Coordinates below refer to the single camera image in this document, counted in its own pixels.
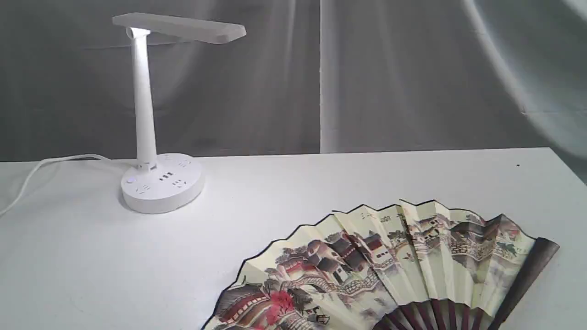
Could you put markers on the grey fabric backdrop curtain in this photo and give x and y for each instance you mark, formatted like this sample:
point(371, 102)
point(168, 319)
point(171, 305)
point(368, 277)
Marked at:
point(310, 76)

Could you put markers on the painted paper folding fan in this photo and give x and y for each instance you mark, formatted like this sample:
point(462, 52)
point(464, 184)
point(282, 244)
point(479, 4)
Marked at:
point(404, 267)

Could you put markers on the white desk lamp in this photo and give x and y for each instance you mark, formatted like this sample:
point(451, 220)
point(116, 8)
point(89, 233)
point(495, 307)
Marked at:
point(162, 183)

